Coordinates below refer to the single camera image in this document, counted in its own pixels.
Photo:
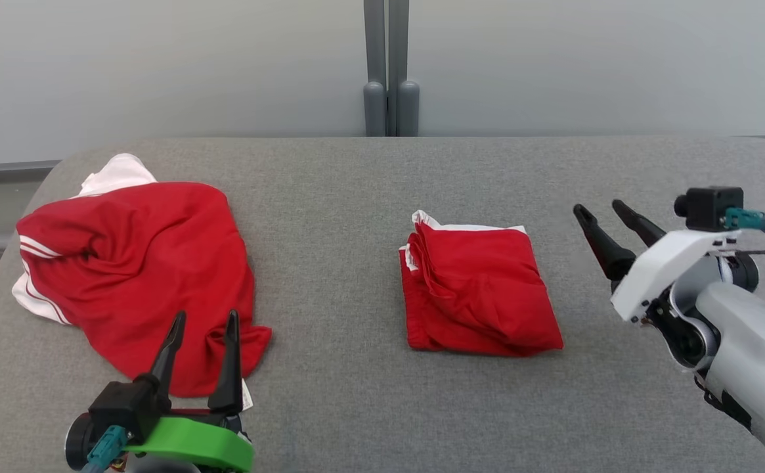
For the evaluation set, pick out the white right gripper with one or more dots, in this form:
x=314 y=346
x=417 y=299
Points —
x=671 y=269

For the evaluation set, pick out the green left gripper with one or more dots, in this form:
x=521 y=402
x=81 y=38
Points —
x=198 y=443

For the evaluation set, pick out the red basketball jersey white sleeves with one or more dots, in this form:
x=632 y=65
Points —
x=146 y=263

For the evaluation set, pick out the red shorts white trim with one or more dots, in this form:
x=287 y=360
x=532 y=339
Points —
x=480 y=295

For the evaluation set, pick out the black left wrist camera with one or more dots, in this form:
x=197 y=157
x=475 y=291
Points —
x=126 y=404

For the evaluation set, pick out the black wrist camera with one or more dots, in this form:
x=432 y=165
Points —
x=710 y=207
x=126 y=404

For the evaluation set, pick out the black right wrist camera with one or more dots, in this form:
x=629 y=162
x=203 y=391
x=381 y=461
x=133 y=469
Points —
x=710 y=207

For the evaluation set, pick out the teal left camera connector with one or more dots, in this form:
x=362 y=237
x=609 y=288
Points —
x=108 y=447

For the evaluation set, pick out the teal camera connector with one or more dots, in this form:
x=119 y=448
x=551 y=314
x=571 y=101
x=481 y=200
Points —
x=108 y=447
x=750 y=220

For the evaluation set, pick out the teal right camera connector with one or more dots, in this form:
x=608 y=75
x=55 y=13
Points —
x=750 y=220

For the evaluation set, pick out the grey partition post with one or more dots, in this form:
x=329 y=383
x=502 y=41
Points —
x=374 y=66
x=403 y=66

